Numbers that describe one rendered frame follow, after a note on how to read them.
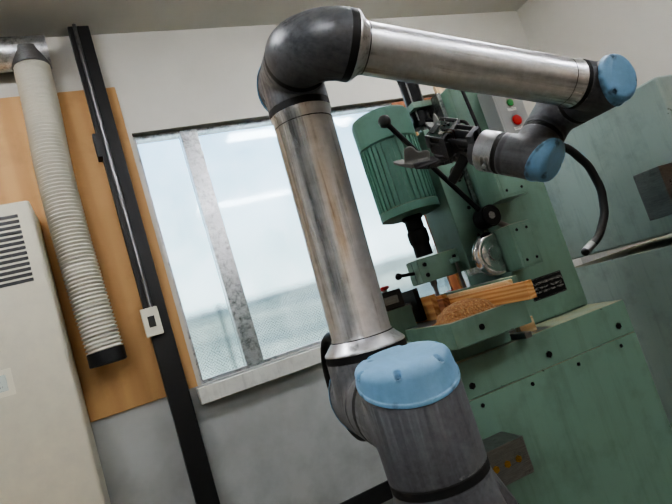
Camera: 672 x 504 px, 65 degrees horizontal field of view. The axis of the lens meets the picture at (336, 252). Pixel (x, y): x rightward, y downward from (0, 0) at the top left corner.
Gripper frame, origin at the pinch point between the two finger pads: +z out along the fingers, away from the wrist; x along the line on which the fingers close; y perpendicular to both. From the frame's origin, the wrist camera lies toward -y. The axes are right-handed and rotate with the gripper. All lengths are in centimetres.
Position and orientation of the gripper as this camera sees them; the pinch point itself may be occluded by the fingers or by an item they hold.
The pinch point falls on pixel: (410, 144)
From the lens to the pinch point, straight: 134.8
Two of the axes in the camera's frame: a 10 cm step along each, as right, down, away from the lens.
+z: -7.2, -2.7, 6.4
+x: -5.9, 7.3, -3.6
